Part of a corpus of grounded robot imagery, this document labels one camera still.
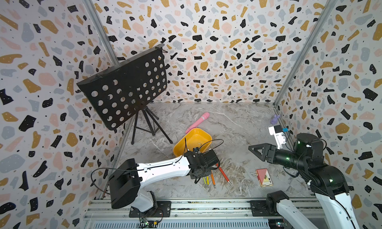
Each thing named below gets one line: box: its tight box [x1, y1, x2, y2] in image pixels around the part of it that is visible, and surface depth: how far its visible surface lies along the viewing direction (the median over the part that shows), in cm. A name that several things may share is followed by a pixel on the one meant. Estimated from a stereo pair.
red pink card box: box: [255, 168, 274, 187], surface depth 85 cm
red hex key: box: [215, 163, 232, 185], surface depth 87 cm
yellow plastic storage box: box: [173, 127, 213, 157], surface depth 99 cm
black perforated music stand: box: [76, 43, 174, 145], surface depth 65 cm
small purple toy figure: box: [271, 114, 281, 125], surface depth 109 cm
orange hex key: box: [210, 169, 216, 186], surface depth 85 cm
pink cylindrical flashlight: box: [185, 112, 210, 134], surface depth 112 cm
